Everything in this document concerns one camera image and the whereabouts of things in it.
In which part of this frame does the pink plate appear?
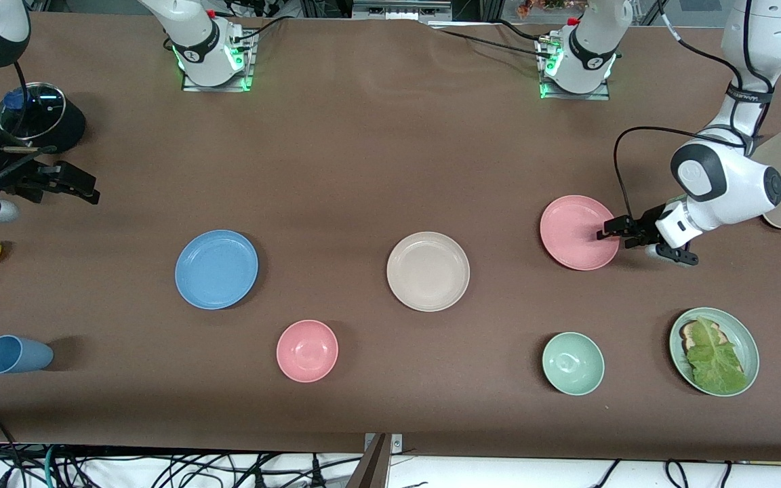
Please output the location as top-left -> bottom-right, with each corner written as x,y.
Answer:
540,195 -> 621,271

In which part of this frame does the blue plate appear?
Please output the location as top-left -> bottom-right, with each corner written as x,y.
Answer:
174,229 -> 260,310

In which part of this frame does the glass lid with blue knob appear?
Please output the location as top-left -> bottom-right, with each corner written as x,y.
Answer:
0,82 -> 66,141

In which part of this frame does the toasted bread slice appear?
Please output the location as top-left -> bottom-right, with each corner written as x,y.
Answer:
679,321 -> 727,353

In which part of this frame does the green bowl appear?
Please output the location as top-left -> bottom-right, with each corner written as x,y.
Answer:
542,331 -> 605,397

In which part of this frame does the green lettuce leaf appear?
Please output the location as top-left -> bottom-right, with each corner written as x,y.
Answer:
685,316 -> 748,394

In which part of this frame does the green plate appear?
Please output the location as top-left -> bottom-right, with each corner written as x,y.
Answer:
668,307 -> 761,397

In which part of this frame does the blue cup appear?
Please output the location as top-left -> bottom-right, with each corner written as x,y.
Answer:
0,335 -> 54,375

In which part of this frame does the beige plate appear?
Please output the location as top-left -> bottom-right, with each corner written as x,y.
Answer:
386,231 -> 471,312

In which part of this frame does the orange toy food pile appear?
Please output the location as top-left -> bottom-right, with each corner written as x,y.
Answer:
516,0 -> 588,18

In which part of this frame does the brown table cover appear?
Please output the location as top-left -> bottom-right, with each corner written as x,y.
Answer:
0,12 -> 781,463

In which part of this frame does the pink bowl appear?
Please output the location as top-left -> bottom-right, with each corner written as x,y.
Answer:
276,319 -> 339,384

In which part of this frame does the grey power strip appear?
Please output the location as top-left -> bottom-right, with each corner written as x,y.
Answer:
352,0 -> 454,21

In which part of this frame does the dark diagonal strut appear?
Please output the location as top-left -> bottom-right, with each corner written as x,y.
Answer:
346,434 -> 391,488

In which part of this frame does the black pot with blue handle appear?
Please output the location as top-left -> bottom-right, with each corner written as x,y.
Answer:
0,81 -> 87,155

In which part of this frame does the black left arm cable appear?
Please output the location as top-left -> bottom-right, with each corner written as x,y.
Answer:
613,0 -> 774,221

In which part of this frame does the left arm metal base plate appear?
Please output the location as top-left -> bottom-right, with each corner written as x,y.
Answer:
540,76 -> 612,101

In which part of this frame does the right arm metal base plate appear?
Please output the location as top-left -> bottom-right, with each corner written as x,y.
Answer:
182,30 -> 256,92

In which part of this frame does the black base cable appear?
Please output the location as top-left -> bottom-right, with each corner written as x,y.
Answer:
228,16 -> 291,45
431,24 -> 555,58

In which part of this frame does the metal table edge bracket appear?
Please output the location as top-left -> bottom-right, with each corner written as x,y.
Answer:
363,432 -> 403,456

